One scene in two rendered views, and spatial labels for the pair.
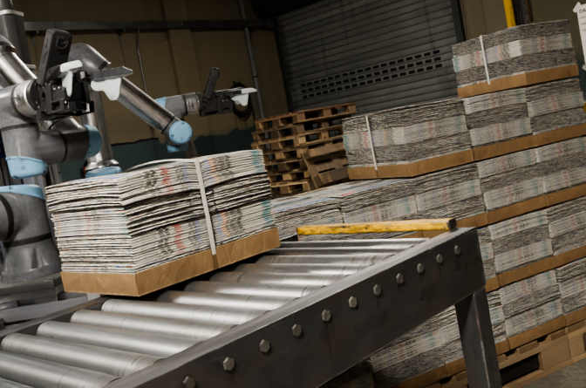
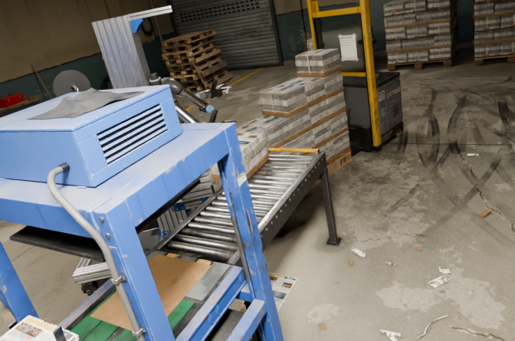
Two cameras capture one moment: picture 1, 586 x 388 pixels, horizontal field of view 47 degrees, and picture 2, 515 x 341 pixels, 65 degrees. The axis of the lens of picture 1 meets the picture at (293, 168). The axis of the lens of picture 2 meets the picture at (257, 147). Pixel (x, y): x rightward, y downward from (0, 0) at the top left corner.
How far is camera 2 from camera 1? 1.74 m
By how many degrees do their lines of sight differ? 21
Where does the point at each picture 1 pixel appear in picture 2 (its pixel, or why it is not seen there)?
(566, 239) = (336, 129)
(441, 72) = (259, 11)
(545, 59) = (330, 66)
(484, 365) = (326, 185)
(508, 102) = (319, 84)
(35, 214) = not seen: hidden behind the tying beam
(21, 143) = not seen: hidden behind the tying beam
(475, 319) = (325, 175)
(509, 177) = (319, 111)
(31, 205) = not seen: hidden behind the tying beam
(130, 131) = (88, 49)
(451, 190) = (300, 119)
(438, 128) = (296, 98)
